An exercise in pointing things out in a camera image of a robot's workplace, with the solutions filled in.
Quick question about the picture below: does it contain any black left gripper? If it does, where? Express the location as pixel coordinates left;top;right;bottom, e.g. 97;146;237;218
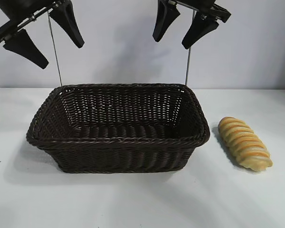
0;0;86;70

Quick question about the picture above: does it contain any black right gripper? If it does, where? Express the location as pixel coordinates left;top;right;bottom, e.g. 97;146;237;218
152;0;233;50

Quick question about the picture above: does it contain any dark brown woven wicker basket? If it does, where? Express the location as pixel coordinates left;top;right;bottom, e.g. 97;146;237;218
26;82;211;174

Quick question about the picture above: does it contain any long striped bread loaf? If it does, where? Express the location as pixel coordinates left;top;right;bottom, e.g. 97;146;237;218
217;115;274;172

